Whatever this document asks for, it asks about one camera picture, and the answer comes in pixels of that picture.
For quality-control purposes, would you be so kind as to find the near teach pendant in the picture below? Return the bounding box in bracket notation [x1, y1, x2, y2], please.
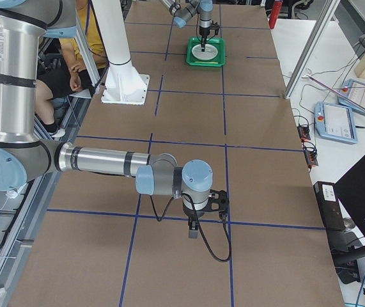
[315, 102, 358, 144]

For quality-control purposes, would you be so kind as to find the white plate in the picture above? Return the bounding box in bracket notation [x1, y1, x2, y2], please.
[191, 44, 219, 61]

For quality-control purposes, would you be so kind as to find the far teach pendant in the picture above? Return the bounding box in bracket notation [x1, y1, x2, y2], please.
[339, 79, 365, 108]

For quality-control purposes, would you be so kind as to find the green plastic tray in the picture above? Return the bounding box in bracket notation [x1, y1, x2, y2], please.
[186, 36, 226, 67]

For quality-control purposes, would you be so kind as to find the upper orange black adapter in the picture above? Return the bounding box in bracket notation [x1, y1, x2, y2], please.
[297, 125, 311, 141]

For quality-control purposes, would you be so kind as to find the black computer box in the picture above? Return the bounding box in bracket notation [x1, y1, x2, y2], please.
[313, 181, 346, 232]

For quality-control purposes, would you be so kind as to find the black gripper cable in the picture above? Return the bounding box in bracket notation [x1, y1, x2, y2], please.
[149, 193, 233, 263]

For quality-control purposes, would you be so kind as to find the seated person yellow shirt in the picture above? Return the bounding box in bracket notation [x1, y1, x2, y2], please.
[35, 1, 106, 138]

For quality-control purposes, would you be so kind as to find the red fire extinguisher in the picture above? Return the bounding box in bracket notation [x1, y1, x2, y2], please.
[268, 0, 283, 29]

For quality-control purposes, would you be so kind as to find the teach pendant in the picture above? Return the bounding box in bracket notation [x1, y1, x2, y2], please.
[339, 79, 365, 108]
[315, 102, 358, 144]

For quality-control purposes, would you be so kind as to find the orange black adapter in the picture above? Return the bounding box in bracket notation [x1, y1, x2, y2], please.
[297, 125, 311, 141]
[304, 150, 318, 168]

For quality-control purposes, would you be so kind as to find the yellow-green fork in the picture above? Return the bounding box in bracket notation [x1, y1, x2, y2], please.
[194, 61, 219, 65]

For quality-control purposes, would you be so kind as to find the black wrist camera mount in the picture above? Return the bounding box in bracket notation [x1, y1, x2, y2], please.
[207, 189, 229, 223]

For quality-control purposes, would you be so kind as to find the aluminium frame post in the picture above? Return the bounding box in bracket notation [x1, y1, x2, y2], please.
[284, 0, 340, 99]

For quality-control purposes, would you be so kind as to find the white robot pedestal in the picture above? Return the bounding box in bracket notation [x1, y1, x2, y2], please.
[92, 0, 150, 106]

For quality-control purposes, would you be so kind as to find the lower orange black adapter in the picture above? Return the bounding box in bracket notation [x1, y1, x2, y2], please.
[304, 150, 318, 168]

